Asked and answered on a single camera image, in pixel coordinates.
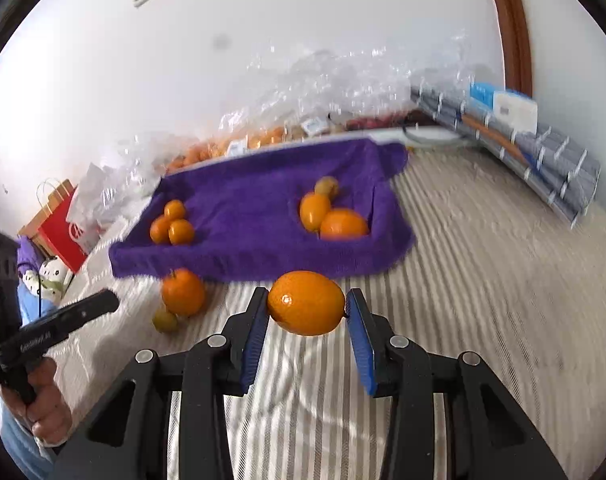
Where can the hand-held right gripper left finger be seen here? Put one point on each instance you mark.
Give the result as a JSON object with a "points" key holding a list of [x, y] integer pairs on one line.
{"points": [[253, 345]]}

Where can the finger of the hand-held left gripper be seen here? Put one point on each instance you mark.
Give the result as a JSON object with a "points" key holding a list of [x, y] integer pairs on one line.
{"points": [[95, 307]]}

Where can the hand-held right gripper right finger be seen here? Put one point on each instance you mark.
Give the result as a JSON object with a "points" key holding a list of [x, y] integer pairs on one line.
{"points": [[361, 345]]}

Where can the oval orange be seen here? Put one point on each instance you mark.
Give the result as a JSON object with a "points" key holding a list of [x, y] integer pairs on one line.
{"points": [[313, 212], [306, 302]]}

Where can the small orange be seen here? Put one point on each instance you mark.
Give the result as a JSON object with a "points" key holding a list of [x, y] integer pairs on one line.
{"points": [[174, 209], [181, 232], [159, 230]]}

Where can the large orange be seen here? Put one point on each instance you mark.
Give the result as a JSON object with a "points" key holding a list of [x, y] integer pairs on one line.
{"points": [[183, 292], [344, 225]]}

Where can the purple towel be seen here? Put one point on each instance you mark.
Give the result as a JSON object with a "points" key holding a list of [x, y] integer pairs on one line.
{"points": [[248, 200]]}

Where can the yellow-green round fruit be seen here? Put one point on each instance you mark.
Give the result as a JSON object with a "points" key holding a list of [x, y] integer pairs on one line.
{"points": [[164, 320], [327, 187]]}

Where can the person's left hand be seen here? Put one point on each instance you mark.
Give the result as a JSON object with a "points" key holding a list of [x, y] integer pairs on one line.
{"points": [[48, 410]]}

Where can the white plush toy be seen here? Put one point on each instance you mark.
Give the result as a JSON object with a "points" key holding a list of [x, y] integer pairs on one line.
{"points": [[48, 275]]}

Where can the purple cloth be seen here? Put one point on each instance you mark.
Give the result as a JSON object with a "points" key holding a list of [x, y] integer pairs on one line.
{"points": [[27, 255]]}

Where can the red paper bag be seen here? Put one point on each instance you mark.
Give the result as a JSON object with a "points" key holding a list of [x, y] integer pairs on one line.
{"points": [[58, 232]]}

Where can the striped bedsheet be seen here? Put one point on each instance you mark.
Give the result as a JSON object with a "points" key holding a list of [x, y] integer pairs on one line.
{"points": [[483, 310]]}

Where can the clear plastic bag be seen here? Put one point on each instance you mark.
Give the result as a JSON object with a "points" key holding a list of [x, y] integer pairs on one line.
{"points": [[133, 160]]}

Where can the clear bag of oranges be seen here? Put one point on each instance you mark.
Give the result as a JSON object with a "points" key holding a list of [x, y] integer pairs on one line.
{"points": [[243, 145]]}

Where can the grey plaid cloth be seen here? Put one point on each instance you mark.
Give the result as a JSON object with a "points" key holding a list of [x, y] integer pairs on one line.
{"points": [[513, 147]]}

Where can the crinkled clear plastic bags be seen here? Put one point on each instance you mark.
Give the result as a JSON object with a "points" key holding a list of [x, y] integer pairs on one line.
{"points": [[353, 85]]}

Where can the blue and white box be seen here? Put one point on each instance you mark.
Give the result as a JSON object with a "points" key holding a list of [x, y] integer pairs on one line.
{"points": [[483, 93]]}

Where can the brown wooden door frame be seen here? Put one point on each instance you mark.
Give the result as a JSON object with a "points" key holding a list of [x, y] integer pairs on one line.
{"points": [[509, 25]]}

